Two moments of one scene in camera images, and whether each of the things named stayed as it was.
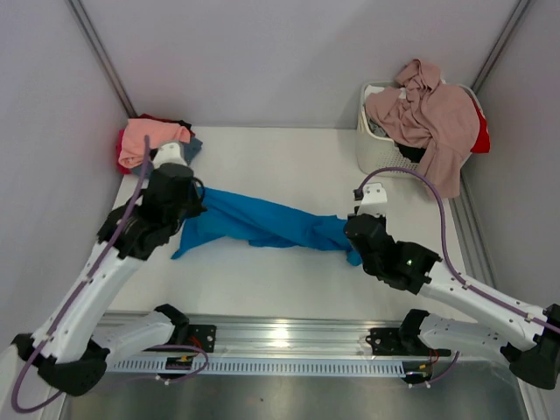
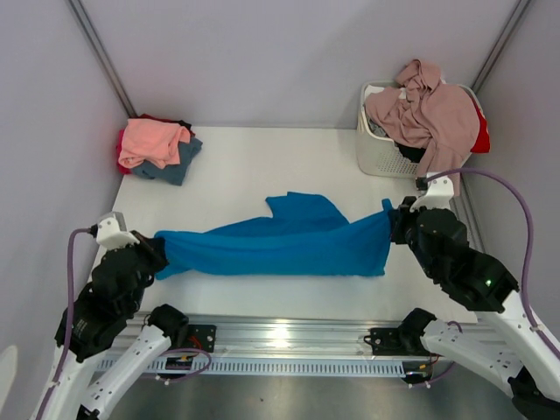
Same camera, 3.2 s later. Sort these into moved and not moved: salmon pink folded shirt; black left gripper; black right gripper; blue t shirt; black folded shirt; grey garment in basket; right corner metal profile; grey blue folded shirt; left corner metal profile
Moved: black right gripper; black left gripper; blue t shirt
Not moved: black folded shirt; left corner metal profile; grey blue folded shirt; right corner metal profile; grey garment in basket; salmon pink folded shirt
